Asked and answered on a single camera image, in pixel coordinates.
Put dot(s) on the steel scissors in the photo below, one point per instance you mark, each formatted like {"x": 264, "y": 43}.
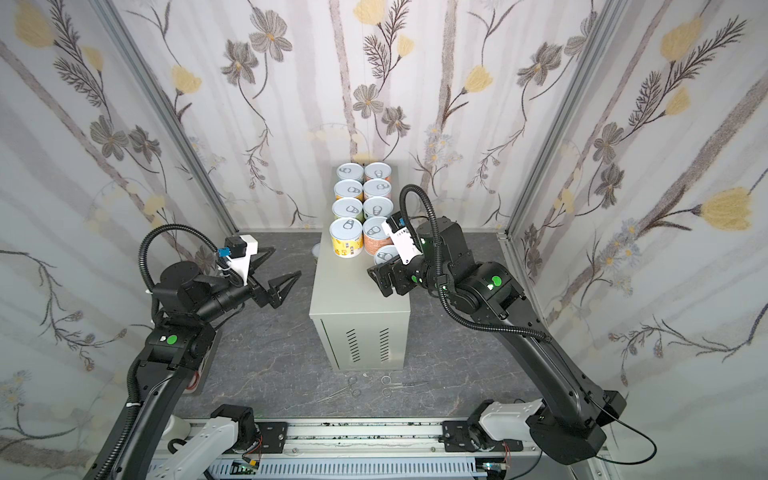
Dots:
{"x": 350, "y": 389}
{"x": 389, "y": 386}

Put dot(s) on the orange labelled can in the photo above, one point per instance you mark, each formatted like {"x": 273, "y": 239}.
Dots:
{"x": 377, "y": 170}

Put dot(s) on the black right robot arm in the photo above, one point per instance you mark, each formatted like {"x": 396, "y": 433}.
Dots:
{"x": 567, "y": 422}

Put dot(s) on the pale teal can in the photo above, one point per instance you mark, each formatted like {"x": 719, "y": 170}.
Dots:
{"x": 378, "y": 207}

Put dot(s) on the right steel scissors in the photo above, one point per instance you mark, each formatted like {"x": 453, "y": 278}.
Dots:
{"x": 389, "y": 386}

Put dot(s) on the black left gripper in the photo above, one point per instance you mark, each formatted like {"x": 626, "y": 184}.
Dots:
{"x": 255, "y": 289}

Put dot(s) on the grey metal cabinet box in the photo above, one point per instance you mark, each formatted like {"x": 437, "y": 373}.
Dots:
{"x": 360, "y": 329}

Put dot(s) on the teal labelled can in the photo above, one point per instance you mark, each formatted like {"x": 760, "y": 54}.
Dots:
{"x": 350, "y": 171}

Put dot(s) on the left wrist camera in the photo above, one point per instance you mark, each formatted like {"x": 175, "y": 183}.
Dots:
{"x": 234, "y": 258}

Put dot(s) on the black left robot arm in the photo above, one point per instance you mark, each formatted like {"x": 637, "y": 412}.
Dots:
{"x": 186, "y": 309}

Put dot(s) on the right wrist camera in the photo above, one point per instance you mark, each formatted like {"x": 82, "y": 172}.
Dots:
{"x": 401, "y": 237}

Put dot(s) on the pink brown can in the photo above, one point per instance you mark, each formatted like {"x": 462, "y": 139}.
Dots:
{"x": 385, "y": 254}

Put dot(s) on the left steel scissors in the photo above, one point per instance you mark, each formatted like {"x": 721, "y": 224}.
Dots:
{"x": 350, "y": 389}

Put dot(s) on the pink labelled can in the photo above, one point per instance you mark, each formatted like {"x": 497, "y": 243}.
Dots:
{"x": 377, "y": 187}

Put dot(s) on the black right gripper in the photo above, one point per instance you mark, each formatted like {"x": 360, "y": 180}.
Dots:
{"x": 392, "y": 279}

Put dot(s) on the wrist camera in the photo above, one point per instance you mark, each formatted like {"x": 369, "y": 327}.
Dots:
{"x": 234, "y": 258}
{"x": 401, "y": 237}

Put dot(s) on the yellow labelled can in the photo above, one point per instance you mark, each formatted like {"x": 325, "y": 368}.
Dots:
{"x": 348, "y": 188}

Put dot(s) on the green labelled can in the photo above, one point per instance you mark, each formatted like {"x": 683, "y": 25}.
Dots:
{"x": 348, "y": 208}

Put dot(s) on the brown labelled can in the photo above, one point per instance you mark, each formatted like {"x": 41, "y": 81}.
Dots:
{"x": 374, "y": 234}

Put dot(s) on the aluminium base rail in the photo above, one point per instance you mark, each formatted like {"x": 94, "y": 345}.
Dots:
{"x": 378, "y": 448}

